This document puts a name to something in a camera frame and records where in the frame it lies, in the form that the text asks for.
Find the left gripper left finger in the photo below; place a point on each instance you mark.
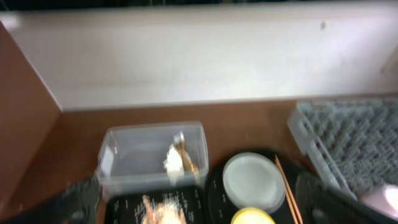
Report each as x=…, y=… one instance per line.
x=78, y=204

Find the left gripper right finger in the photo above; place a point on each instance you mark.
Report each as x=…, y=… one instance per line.
x=319, y=204

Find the black rectangular tray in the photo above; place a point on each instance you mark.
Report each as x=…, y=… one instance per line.
x=130, y=208

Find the grey dishwasher rack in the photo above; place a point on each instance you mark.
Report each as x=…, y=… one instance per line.
x=351, y=143

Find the yellow bowl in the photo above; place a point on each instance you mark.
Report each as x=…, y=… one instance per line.
x=251, y=215

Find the wooden chopstick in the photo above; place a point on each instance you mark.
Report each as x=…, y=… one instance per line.
x=290, y=201
x=278, y=164

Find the gold foil wrapper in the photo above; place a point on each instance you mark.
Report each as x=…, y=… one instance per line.
x=181, y=147

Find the pink plastic cup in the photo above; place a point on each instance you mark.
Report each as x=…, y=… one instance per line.
x=384, y=199

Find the peanut shells food scraps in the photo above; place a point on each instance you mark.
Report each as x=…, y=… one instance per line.
x=167, y=208

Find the grey round plate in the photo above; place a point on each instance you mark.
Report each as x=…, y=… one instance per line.
x=252, y=180

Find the white napkin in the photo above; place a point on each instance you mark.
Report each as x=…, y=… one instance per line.
x=173, y=165

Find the clear plastic storage bin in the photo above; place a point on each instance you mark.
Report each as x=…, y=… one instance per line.
x=131, y=159

